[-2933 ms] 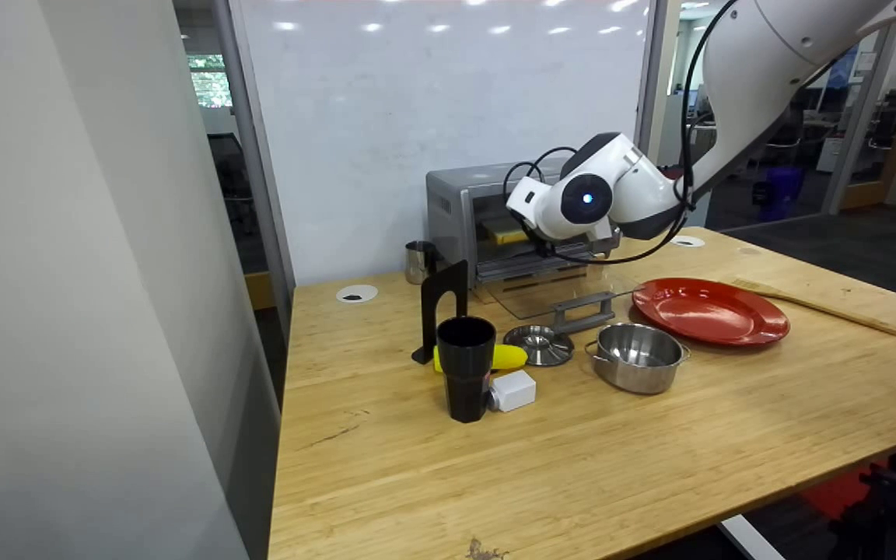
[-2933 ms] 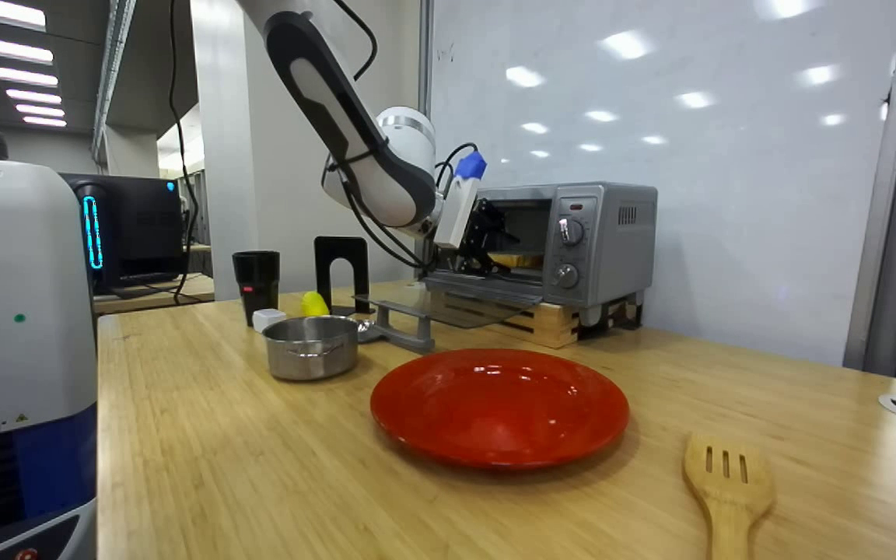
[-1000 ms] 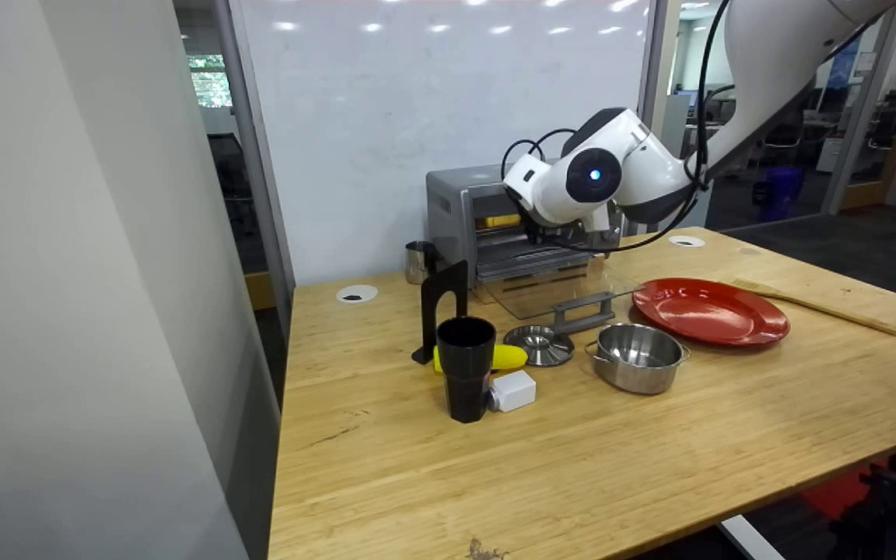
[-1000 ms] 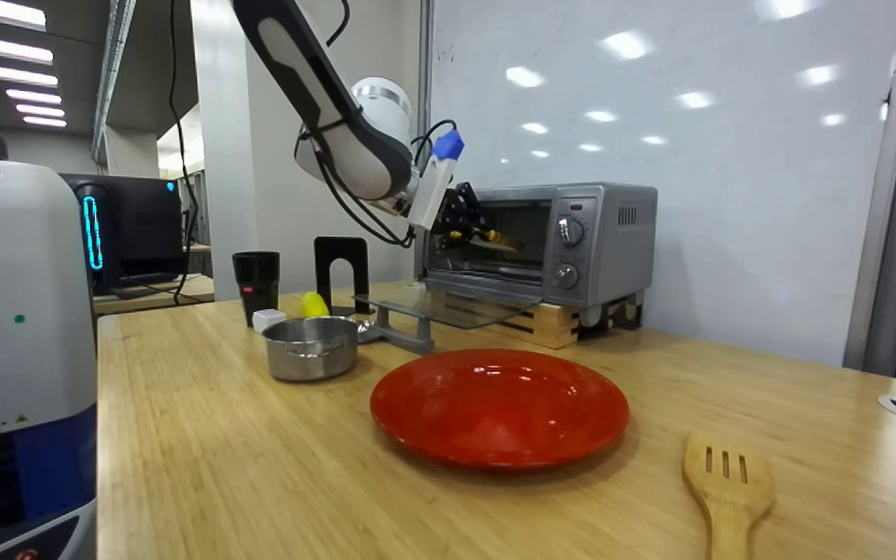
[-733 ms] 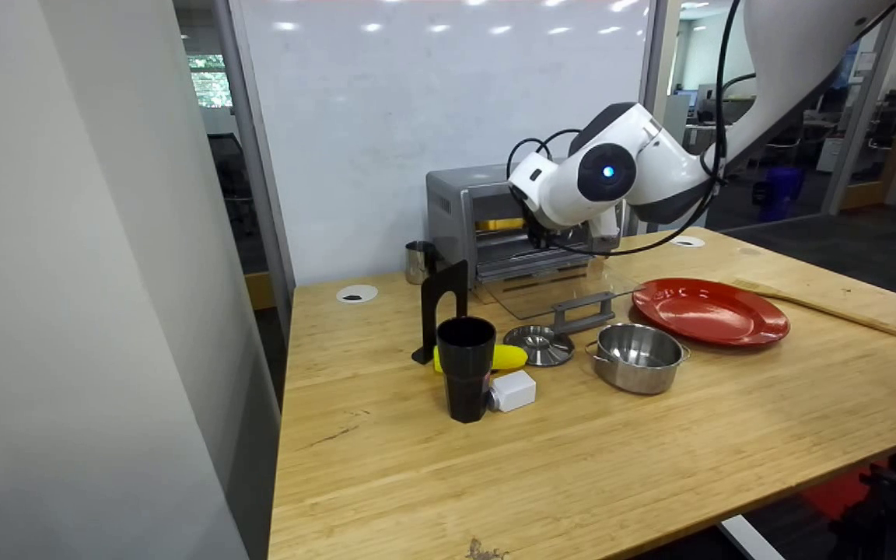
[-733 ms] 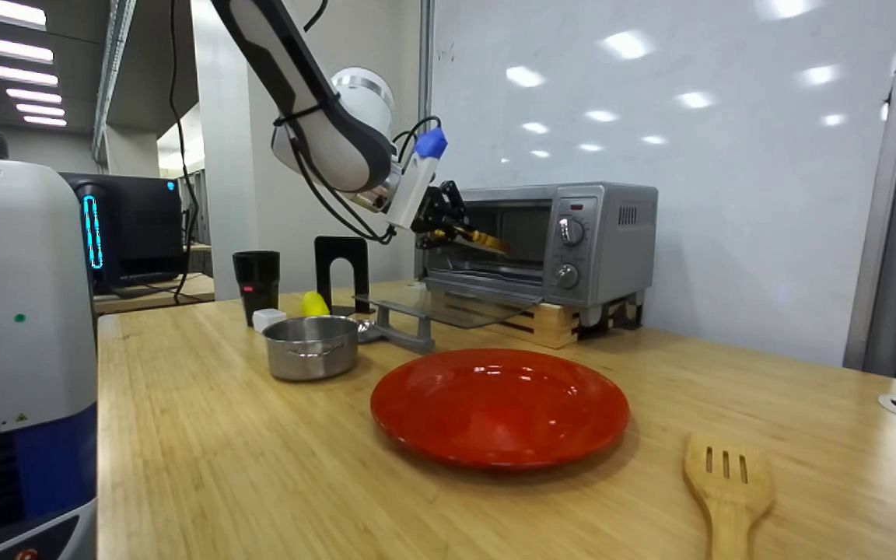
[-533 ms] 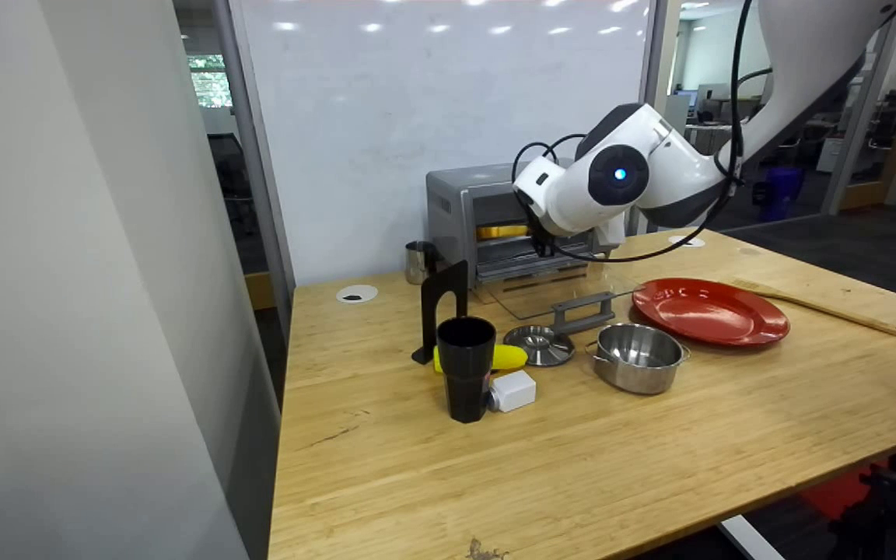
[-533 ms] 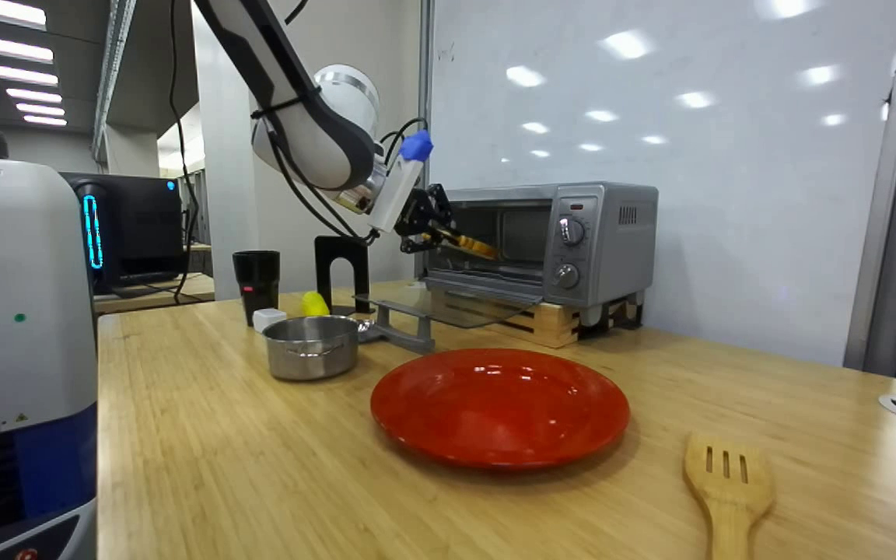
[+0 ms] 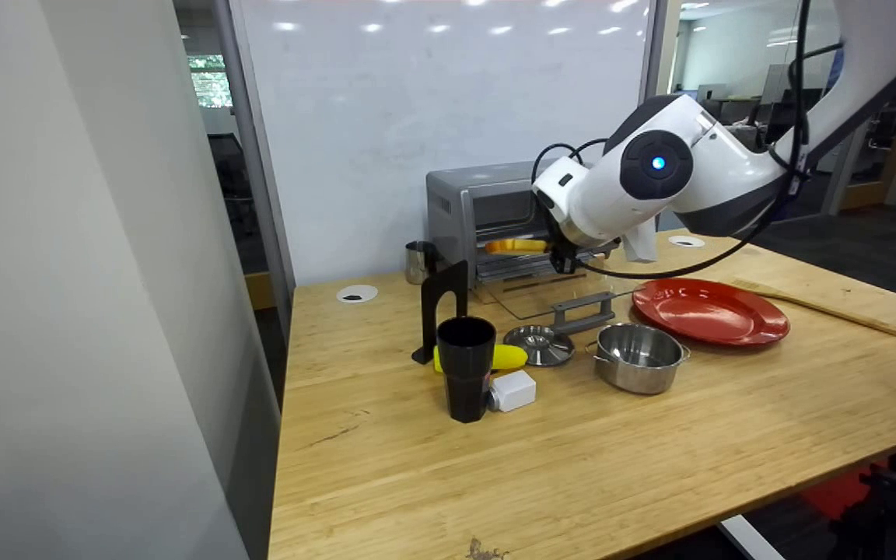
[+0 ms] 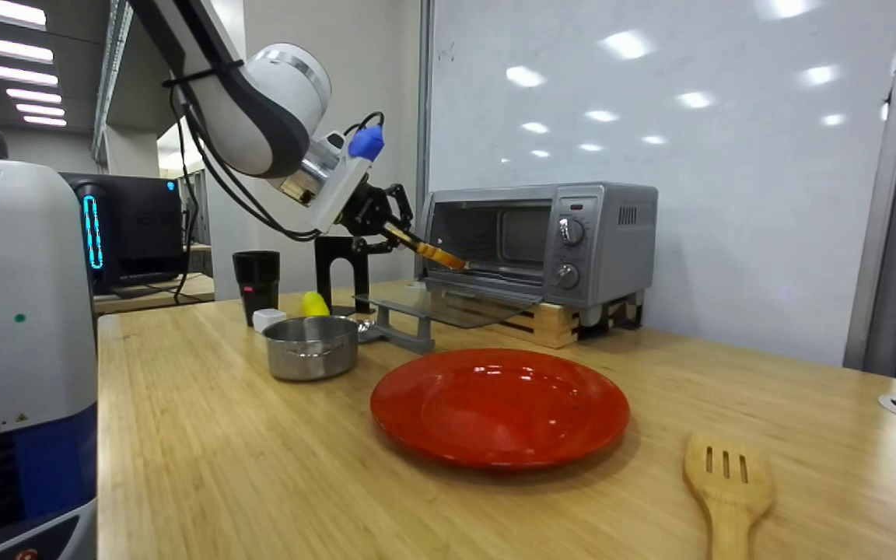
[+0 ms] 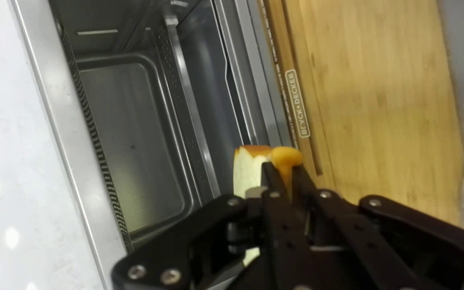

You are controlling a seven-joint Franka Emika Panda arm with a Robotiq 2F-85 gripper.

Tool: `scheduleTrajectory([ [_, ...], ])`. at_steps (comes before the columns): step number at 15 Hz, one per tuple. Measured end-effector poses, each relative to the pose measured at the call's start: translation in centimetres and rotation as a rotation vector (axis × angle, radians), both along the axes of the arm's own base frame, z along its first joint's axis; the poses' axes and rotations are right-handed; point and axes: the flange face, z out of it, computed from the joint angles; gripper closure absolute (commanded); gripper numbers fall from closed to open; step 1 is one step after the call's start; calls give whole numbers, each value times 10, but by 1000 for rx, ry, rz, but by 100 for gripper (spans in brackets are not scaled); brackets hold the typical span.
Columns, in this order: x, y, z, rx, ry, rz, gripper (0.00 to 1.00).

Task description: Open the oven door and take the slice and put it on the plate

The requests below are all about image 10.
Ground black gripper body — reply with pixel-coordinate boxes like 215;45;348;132
337;180;398;250

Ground red plate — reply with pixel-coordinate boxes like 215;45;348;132
367;345;635;475

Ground silver toaster oven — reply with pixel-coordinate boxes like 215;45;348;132
409;180;662;314

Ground steel pot lid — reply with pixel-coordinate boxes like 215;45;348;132
348;314;392;345

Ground yellow toy corn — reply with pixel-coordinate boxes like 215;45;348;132
299;288;333;324

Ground black plastic cup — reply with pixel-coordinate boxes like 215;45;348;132
230;249;282;329

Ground small steel pot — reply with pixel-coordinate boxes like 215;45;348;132
260;314;365;385

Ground small white block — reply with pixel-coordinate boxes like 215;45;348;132
250;305;288;337

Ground wooden pallet stand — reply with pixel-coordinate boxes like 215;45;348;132
434;288;646;351

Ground wooden side desk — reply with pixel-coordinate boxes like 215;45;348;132
91;270;217;317

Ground black computer with blue light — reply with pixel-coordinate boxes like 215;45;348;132
60;172;190;298

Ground white glass whiteboard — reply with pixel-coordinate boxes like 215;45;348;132
425;0;896;370

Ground white and blue device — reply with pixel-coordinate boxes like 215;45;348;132
0;152;100;560

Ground wooden slotted spatula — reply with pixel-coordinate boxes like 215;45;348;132
682;431;779;560

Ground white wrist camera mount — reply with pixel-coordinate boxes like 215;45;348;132
301;125;390;237

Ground black hanging cable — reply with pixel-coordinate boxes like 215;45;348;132
172;183;205;305

